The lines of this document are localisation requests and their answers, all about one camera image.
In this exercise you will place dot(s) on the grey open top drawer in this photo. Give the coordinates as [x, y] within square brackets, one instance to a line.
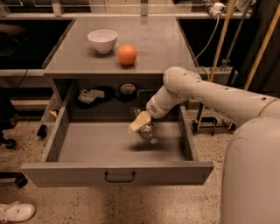
[78, 153]

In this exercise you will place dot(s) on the black drawer handle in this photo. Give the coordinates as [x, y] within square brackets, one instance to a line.
[118, 177]

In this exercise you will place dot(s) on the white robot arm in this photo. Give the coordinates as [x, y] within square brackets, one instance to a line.
[250, 186]

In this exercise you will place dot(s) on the grey wall junction box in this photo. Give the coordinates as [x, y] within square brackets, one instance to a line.
[220, 77]

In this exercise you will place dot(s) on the orange ball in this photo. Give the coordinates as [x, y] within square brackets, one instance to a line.
[127, 54]

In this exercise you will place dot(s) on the white sneaker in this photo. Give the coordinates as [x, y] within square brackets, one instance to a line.
[16, 212]

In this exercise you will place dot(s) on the white ceramic bowl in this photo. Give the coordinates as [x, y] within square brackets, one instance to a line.
[103, 40]

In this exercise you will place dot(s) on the clear plastic water bottle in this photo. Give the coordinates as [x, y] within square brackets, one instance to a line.
[148, 130]

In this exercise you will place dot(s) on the black chair caster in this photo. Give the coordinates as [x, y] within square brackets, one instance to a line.
[21, 181]
[8, 143]

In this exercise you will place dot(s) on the black object with white cards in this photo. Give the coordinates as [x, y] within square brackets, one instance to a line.
[89, 98]

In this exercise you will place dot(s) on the black chair caster front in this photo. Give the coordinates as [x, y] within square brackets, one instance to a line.
[21, 181]

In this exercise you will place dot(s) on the white power adapter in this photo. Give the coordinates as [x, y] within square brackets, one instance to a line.
[215, 10]

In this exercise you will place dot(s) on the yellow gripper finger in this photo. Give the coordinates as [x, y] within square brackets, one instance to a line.
[143, 118]

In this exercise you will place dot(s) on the grey counter cabinet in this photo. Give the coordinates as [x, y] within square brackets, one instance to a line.
[75, 64]

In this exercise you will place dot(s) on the black tape roll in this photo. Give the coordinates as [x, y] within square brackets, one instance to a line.
[127, 92]

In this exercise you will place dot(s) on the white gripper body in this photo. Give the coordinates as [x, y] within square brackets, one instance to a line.
[155, 108]

